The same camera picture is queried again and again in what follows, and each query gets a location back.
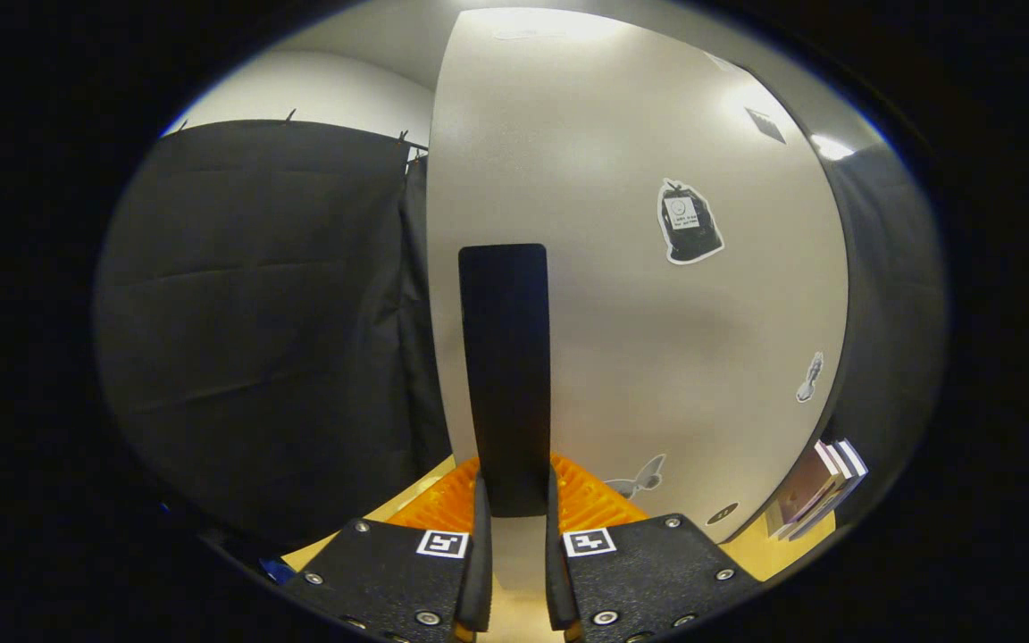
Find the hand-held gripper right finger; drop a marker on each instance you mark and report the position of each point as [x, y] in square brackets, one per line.
[556, 580]

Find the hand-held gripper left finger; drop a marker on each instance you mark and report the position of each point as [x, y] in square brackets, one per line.
[481, 572]

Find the beige cabinet door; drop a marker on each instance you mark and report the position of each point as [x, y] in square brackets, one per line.
[657, 357]

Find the grey book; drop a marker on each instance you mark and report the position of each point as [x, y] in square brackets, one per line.
[836, 469]

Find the dark blue book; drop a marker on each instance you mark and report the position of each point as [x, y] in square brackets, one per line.
[854, 460]

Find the black backdrop cloth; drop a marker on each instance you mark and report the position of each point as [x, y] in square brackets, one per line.
[255, 313]

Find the ceiling light panel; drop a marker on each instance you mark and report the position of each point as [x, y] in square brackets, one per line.
[832, 147]

